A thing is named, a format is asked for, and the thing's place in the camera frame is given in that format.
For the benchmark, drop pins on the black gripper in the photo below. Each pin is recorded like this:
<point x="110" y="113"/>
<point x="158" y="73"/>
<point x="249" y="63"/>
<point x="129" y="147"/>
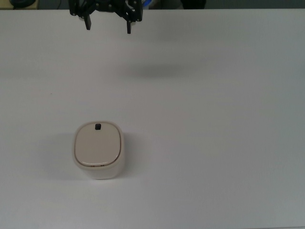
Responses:
<point x="107" y="6"/>

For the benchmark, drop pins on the beige trash can lid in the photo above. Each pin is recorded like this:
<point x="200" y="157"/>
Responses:
<point x="97" y="148"/>

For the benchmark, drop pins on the small white trash can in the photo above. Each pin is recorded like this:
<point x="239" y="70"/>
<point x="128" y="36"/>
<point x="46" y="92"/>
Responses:
<point x="104" y="170"/>

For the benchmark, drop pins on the dark chair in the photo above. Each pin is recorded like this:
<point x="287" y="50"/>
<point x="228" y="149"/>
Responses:
<point x="193" y="3"/>

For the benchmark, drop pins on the blue round object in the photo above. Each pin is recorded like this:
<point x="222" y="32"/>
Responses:
<point x="147" y="3"/>

